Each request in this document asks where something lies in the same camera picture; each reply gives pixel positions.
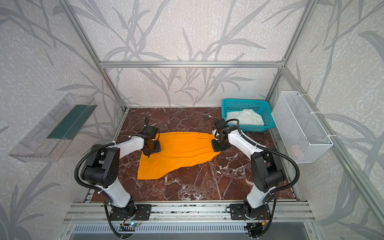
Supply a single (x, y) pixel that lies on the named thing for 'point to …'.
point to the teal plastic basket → (261, 105)
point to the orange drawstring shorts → (177, 149)
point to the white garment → (246, 117)
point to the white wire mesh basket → (304, 138)
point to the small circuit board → (134, 224)
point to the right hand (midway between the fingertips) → (216, 143)
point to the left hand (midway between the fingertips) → (158, 144)
